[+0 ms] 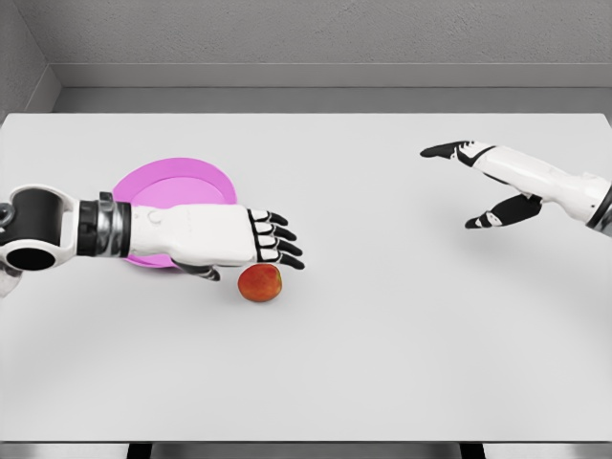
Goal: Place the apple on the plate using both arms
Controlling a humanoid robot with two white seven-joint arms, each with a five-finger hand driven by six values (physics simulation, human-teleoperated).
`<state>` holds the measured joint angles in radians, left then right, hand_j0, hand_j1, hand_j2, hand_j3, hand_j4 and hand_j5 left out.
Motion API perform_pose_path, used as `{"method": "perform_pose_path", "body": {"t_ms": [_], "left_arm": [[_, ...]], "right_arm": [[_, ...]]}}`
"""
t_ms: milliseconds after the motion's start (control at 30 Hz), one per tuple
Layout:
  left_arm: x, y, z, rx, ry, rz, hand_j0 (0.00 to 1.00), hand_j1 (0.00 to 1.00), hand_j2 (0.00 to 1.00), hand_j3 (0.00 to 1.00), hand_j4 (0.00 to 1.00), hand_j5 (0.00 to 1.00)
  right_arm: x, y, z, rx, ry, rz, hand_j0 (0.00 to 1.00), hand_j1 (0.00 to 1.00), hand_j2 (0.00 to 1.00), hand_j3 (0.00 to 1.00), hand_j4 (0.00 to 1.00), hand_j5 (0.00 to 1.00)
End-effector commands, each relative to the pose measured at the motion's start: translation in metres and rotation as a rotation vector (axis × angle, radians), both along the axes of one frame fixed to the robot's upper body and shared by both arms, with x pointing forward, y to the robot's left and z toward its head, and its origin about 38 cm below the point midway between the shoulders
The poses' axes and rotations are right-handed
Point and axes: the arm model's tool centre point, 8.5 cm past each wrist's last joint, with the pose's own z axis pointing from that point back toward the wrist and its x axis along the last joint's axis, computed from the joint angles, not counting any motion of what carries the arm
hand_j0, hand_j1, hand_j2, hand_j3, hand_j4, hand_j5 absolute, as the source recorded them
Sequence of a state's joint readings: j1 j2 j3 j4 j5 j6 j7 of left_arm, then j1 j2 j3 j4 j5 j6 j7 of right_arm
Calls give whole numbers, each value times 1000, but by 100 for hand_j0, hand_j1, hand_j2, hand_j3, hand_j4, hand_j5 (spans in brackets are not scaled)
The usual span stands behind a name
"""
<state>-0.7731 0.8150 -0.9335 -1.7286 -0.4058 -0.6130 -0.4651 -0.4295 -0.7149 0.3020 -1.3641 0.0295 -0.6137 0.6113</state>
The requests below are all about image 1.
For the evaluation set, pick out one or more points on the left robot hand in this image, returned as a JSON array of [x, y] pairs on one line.
[[215, 233]]

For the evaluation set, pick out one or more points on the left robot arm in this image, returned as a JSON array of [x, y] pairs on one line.
[[95, 229]]

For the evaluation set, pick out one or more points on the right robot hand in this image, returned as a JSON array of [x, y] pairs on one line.
[[507, 169]]

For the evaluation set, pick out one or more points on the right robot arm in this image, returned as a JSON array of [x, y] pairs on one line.
[[593, 201]]

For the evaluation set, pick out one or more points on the red apple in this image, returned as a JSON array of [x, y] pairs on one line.
[[260, 283]]

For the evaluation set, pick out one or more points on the pink plate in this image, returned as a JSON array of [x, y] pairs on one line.
[[181, 184]]

